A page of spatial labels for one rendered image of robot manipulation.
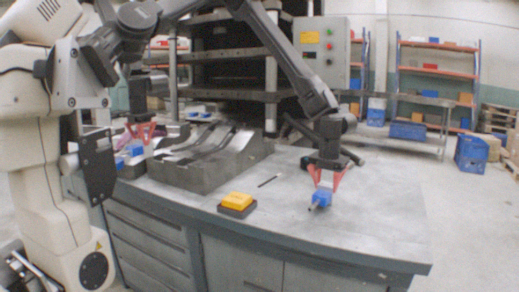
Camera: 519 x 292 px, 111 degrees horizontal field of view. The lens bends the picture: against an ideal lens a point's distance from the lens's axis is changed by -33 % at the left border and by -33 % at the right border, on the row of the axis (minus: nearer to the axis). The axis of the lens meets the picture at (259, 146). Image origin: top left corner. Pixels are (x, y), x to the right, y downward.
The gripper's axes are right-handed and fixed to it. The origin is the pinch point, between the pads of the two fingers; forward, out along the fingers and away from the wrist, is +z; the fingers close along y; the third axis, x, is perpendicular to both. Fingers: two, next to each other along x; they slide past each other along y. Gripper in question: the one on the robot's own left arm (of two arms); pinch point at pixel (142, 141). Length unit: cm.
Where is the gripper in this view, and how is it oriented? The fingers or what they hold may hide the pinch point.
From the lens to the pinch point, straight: 86.4
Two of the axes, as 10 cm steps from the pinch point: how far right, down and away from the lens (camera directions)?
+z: 0.0, 9.6, 2.9
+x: -5.3, 2.5, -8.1
